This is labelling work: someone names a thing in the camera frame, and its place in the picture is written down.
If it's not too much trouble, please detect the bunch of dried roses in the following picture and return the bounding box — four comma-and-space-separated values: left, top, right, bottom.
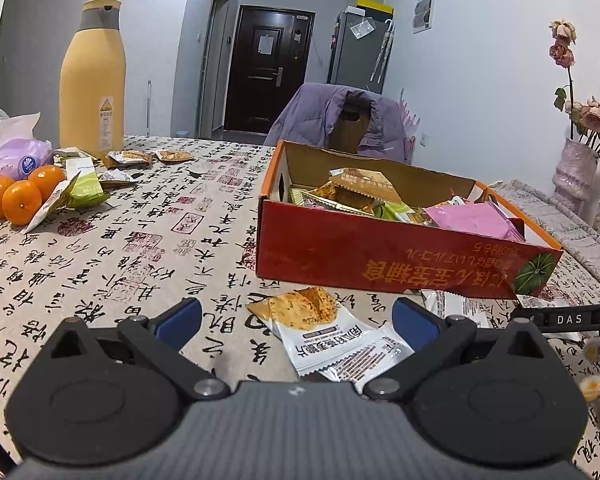
549, 19, 600, 157

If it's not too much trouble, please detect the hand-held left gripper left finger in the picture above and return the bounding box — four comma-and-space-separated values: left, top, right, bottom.
39, 297, 231, 402

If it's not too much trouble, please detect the dark entrance door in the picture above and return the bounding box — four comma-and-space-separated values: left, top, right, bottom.
223, 4, 315, 136

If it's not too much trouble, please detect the yellow bottle with grey collar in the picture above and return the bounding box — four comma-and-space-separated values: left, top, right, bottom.
59, 0, 127, 160

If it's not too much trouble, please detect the quilted pink grey cloth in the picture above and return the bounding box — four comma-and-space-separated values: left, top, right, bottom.
489, 180, 600, 307

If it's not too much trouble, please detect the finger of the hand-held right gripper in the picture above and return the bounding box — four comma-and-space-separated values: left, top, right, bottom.
510, 304, 542, 334

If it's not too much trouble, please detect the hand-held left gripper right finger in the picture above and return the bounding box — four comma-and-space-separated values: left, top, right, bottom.
362, 297, 562, 402

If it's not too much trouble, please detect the small silver snack packet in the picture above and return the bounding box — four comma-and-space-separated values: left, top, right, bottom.
97, 169, 136, 189

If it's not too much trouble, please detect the white green opened packet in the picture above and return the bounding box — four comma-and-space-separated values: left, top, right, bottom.
22, 157, 102, 234

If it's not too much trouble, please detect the pink feather decoration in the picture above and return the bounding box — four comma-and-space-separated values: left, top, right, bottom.
399, 89, 424, 134

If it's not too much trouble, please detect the purple puffer jacket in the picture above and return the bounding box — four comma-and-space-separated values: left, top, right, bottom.
264, 82, 414, 164

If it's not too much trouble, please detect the wooden chair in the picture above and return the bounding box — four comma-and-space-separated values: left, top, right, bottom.
337, 92, 374, 154

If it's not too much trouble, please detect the pink textured vase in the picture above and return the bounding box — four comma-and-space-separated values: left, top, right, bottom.
552, 138, 600, 216

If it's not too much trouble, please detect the small brown snack packet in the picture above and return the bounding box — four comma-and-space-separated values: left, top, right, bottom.
154, 148, 196, 165
102, 150, 154, 170

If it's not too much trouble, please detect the white folded umbrella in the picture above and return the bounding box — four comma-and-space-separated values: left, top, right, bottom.
369, 18, 396, 84

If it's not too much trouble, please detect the purple tissue pack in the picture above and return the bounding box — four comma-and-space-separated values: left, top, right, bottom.
0, 112, 54, 181

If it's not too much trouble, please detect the orange cracker snack packet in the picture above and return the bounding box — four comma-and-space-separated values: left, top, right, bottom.
309, 182, 376, 212

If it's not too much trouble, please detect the red orange cardboard box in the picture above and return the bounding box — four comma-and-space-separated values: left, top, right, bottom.
256, 140, 565, 301

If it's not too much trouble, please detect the grey refrigerator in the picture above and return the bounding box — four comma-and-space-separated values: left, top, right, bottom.
327, 9, 396, 96

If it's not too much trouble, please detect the wall picture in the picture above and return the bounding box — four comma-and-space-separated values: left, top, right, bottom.
412, 0, 436, 35

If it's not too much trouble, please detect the yellow box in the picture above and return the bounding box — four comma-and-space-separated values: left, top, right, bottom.
355, 0, 395, 16

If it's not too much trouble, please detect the grey interior door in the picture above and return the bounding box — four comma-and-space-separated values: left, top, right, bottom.
199, 0, 229, 136

